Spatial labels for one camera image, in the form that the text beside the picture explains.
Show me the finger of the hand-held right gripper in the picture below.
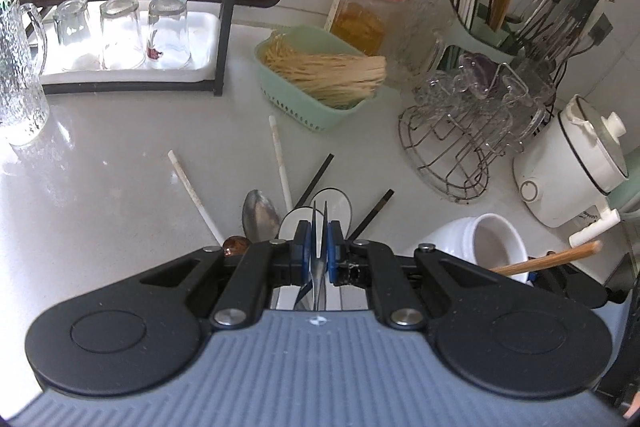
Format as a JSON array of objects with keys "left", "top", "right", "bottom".
[{"left": 529, "top": 266, "right": 616, "bottom": 308}]

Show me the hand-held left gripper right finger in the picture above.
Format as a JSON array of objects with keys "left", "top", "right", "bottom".
[{"left": 327, "top": 221, "right": 505, "bottom": 332}]

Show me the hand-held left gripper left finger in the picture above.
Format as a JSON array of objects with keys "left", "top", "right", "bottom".
[{"left": 141, "top": 221, "right": 315, "bottom": 327}]

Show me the wooden chopstick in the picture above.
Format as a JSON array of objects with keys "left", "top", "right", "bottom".
[{"left": 489, "top": 241, "right": 603, "bottom": 278}]

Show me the black chopstick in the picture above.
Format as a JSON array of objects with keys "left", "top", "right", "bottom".
[
  {"left": 294, "top": 153, "right": 335, "bottom": 208},
  {"left": 347, "top": 189, "right": 395, "bottom": 240}
]

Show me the white oval spatula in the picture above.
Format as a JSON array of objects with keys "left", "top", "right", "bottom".
[{"left": 312, "top": 188, "right": 353, "bottom": 238}]

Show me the wooden spoon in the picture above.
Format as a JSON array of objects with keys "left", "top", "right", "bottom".
[{"left": 222, "top": 234, "right": 251, "bottom": 258}]

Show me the white chopstick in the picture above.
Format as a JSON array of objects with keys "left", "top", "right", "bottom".
[
  {"left": 167, "top": 150, "right": 226, "bottom": 247},
  {"left": 269, "top": 116, "right": 294, "bottom": 212}
]

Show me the white ceramic jar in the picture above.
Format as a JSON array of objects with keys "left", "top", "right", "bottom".
[{"left": 405, "top": 214, "right": 531, "bottom": 285}]

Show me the set of hanging utensils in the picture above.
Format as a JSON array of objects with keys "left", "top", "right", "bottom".
[{"left": 515, "top": 0, "right": 616, "bottom": 72}]

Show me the green kettle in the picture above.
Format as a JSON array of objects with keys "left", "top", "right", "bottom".
[{"left": 595, "top": 179, "right": 640, "bottom": 223}]

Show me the white electric cooker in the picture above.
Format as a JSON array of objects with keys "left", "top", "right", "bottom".
[{"left": 512, "top": 94, "right": 631, "bottom": 253}]

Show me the green plastic basket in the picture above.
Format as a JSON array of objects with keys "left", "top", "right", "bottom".
[{"left": 254, "top": 25, "right": 388, "bottom": 132}]

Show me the bundle of bamboo skewers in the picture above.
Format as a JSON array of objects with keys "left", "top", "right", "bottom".
[{"left": 262, "top": 33, "right": 388, "bottom": 110}]

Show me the group of upturned glass cups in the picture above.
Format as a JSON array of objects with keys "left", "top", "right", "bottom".
[{"left": 412, "top": 52, "right": 551, "bottom": 148}]

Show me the clear glass mug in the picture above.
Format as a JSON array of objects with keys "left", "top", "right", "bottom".
[{"left": 392, "top": 0, "right": 453, "bottom": 85}]

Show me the white tray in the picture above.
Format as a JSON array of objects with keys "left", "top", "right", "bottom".
[{"left": 37, "top": 0, "right": 223, "bottom": 86}]

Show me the red-lid plastic jar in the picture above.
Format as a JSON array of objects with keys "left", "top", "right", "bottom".
[{"left": 327, "top": 0, "right": 409, "bottom": 56}]

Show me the green chopstick holder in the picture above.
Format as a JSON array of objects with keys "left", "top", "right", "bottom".
[{"left": 442, "top": 0, "right": 526, "bottom": 58}]

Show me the drinking glass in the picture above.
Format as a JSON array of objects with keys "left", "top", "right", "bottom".
[
  {"left": 98, "top": 0, "right": 147, "bottom": 70},
  {"left": 146, "top": 0, "right": 192, "bottom": 68},
  {"left": 52, "top": 0, "right": 101, "bottom": 72}
]

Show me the textured glass pitcher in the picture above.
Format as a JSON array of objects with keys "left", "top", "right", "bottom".
[{"left": 0, "top": 0, "right": 50, "bottom": 148}]

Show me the wire glass rack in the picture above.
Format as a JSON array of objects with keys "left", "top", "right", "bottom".
[{"left": 398, "top": 62, "right": 556, "bottom": 204}]

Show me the black wall socket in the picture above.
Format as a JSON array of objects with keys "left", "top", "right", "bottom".
[{"left": 590, "top": 14, "right": 613, "bottom": 45}]

